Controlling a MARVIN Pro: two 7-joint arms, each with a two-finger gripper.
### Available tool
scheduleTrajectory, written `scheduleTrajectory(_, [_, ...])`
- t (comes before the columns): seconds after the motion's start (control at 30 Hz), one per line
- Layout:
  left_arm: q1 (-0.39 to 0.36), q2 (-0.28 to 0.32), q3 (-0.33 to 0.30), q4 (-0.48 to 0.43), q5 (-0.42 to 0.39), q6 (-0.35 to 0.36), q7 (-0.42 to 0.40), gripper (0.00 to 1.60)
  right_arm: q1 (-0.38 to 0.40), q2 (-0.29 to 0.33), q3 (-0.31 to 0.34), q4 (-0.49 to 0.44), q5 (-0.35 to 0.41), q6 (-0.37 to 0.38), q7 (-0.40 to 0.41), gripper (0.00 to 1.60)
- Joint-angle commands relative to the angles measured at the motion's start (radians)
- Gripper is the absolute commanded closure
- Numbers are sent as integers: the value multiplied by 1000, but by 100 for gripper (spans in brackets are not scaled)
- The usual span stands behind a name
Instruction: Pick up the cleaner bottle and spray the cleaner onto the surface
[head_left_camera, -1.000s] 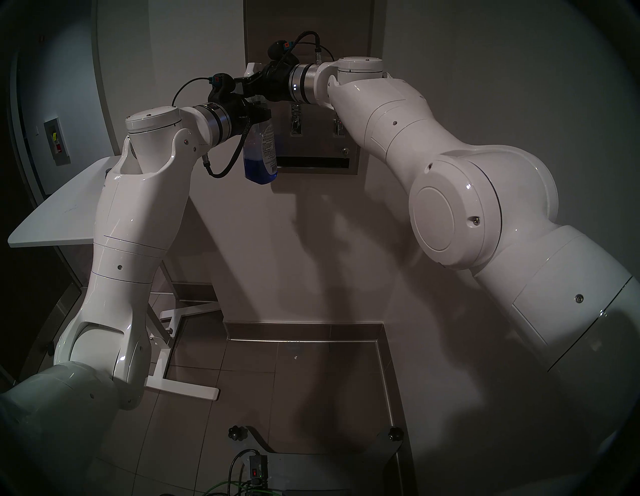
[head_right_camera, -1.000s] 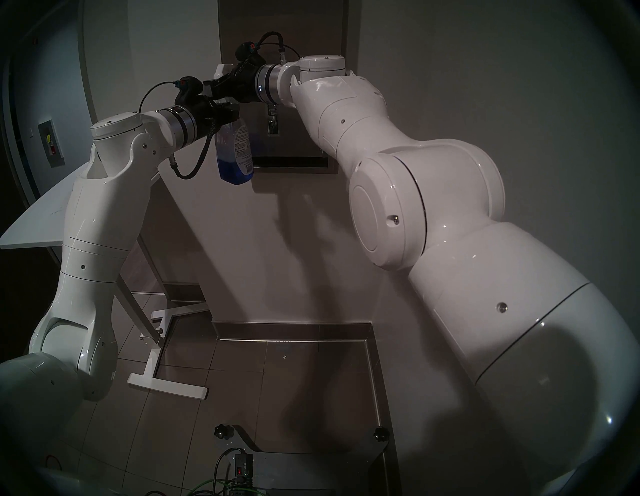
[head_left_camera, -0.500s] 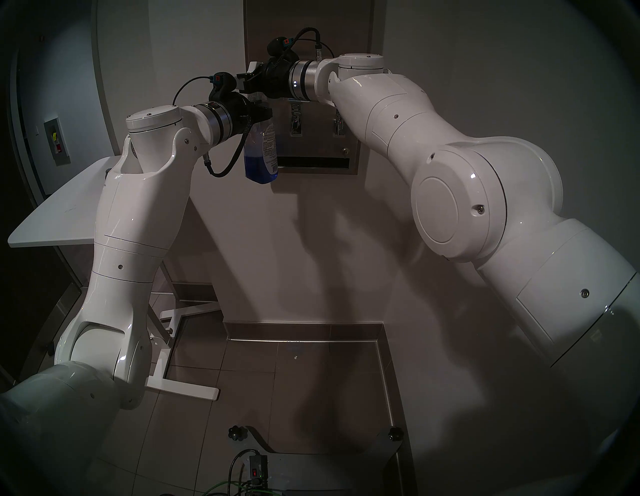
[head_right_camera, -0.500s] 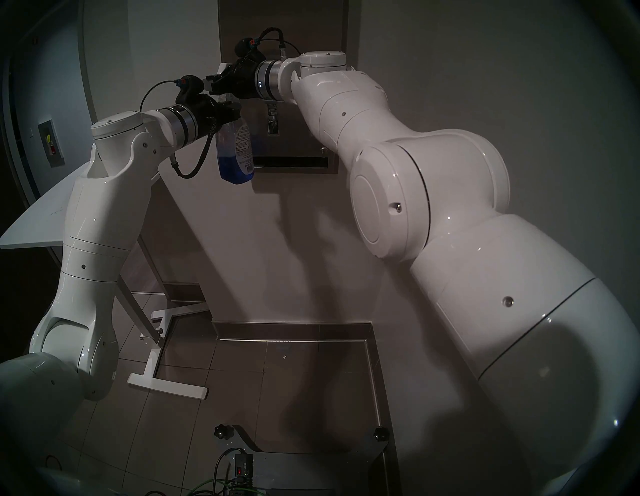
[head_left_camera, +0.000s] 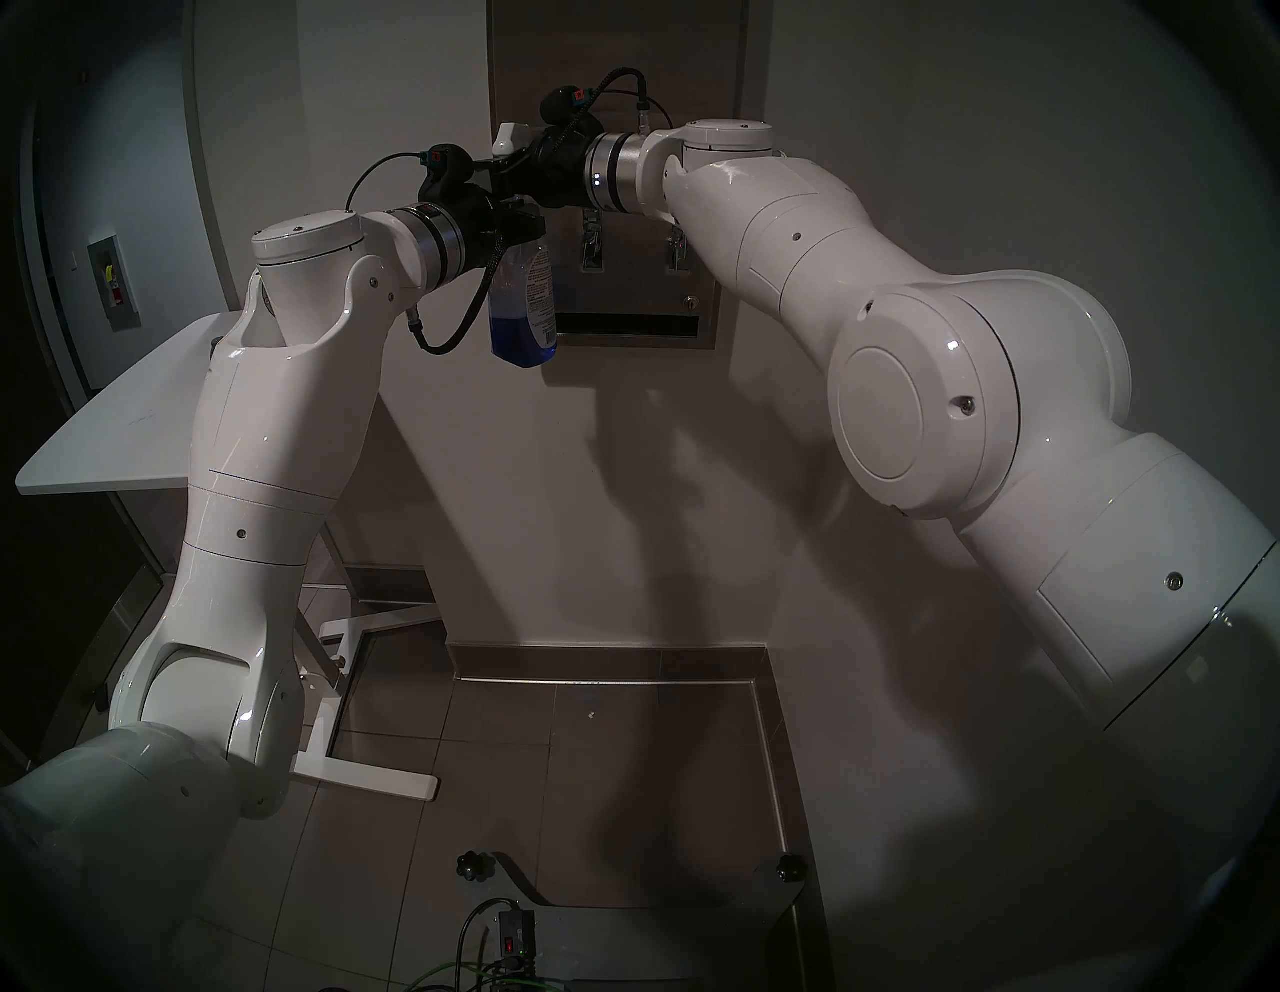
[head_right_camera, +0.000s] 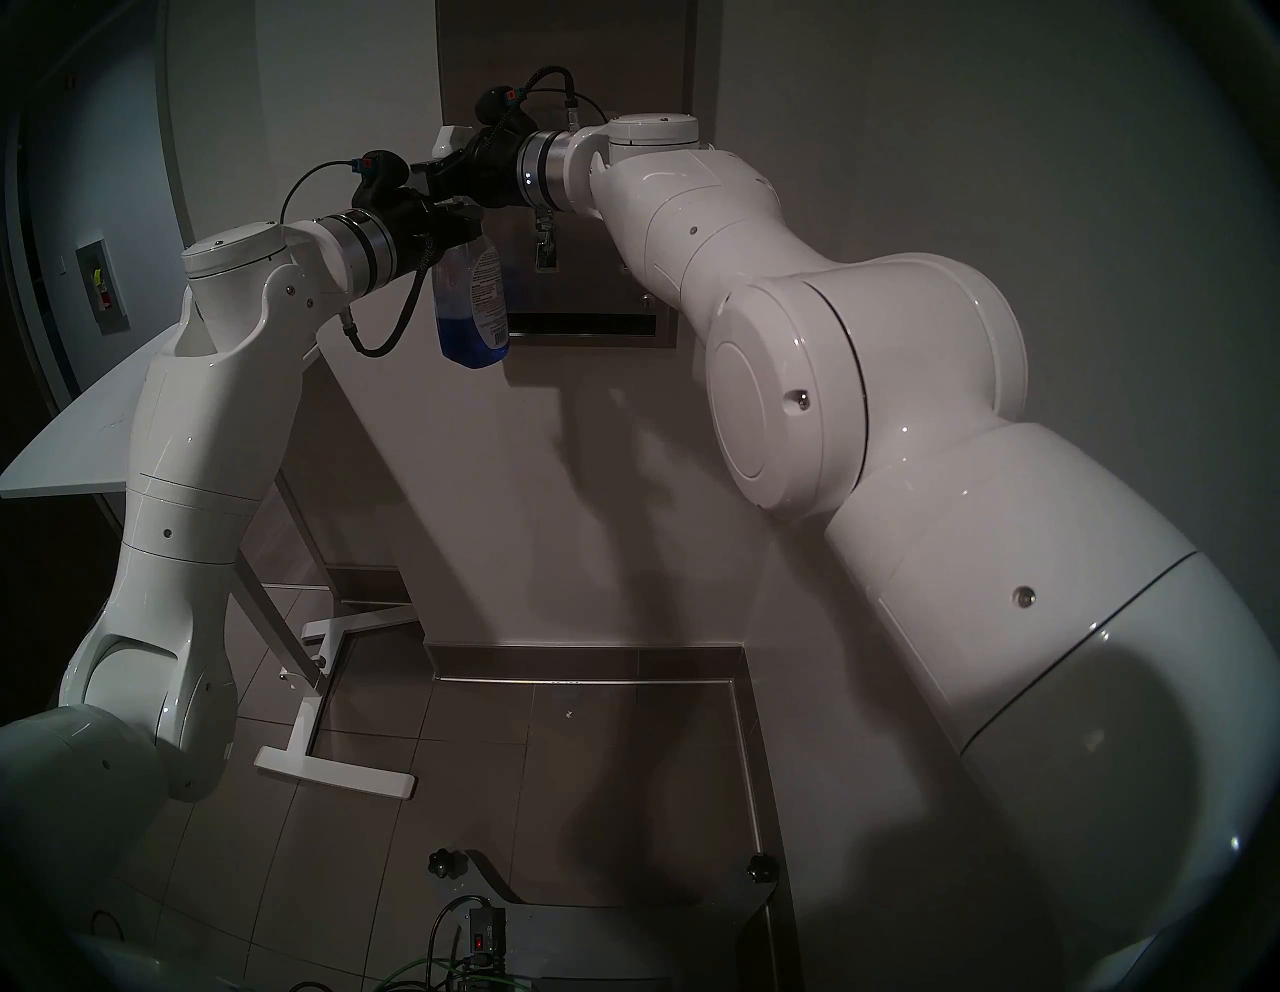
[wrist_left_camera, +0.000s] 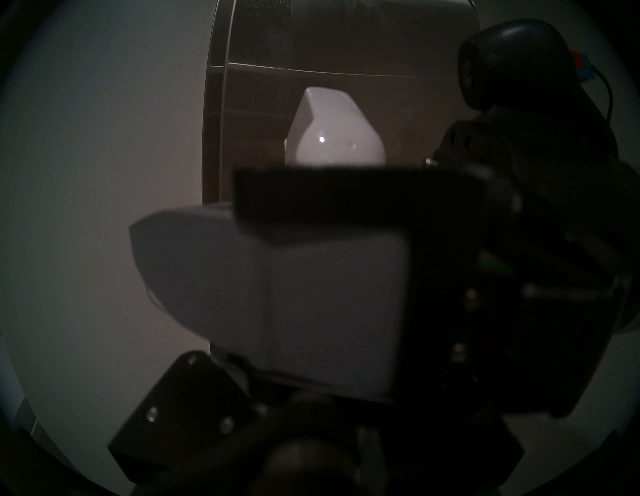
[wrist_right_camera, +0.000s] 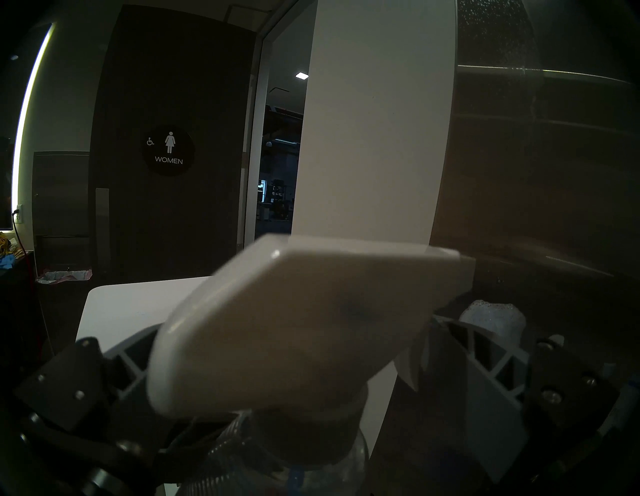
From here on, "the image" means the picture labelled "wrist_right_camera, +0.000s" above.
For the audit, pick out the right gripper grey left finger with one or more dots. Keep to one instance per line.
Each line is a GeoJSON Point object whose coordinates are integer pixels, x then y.
{"type": "Point", "coordinates": [75, 390]}

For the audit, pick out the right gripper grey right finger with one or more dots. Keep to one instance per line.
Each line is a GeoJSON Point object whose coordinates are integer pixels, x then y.
{"type": "Point", "coordinates": [500, 400]}

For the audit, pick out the blue cleaner spray bottle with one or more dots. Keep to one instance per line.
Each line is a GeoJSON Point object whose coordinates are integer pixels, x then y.
{"type": "Point", "coordinates": [300, 325]}

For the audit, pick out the white cleaner foam patch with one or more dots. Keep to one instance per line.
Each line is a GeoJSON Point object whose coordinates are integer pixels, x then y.
{"type": "Point", "coordinates": [492, 320]}

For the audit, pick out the trash bin with bag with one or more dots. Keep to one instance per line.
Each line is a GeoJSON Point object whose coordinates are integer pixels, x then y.
{"type": "Point", "coordinates": [62, 300]}

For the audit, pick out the white rectangular table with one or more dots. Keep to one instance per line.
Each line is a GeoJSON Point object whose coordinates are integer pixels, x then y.
{"type": "Point", "coordinates": [130, 305]}

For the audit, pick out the yellow and blue items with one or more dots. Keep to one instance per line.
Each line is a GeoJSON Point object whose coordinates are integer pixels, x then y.
{"type": "Point", "coordinates": [10, 250]}

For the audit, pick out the metal door push plate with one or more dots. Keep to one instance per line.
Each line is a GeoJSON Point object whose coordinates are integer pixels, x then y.
{"type": "Point", "coordinates": [102, 230]}

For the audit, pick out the dark wooden restroom door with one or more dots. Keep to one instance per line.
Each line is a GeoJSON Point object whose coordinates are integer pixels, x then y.
{"type": "Point", "coordinates": [175, 225]}

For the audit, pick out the round black women sign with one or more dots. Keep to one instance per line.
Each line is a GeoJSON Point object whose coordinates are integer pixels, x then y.
{"type": "Point", "coordinates": [169, 150]}

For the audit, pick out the white wall outlet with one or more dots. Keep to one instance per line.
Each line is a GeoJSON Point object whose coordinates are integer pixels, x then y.
{"type": "Point", "coordinates": [17, 212]}

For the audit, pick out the stainless steel wall dispenser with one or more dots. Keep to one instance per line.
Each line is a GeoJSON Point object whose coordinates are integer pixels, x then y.
{"type": "Point", "coordinates": [525, 175]}

